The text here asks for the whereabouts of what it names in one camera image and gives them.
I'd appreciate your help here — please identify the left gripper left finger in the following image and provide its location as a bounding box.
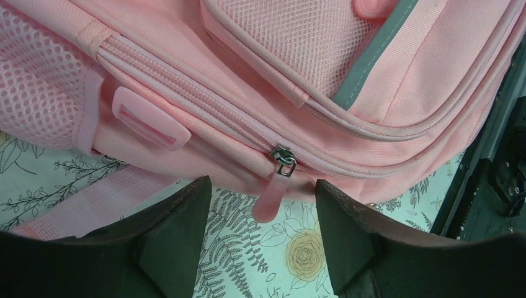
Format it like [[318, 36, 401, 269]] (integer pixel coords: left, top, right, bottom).
[[1, 176, 212, 297]]

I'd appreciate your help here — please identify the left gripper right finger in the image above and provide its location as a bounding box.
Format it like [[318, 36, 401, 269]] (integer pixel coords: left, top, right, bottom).
[[315, 179, 525, 297]]

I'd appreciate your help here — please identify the pink school backpack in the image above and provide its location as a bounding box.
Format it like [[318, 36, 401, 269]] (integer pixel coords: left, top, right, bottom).
[[1, 1, 525, 240]]

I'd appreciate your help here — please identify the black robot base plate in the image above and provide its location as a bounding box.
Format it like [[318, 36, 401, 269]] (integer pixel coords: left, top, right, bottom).
[[430, 40, 525, 241]]

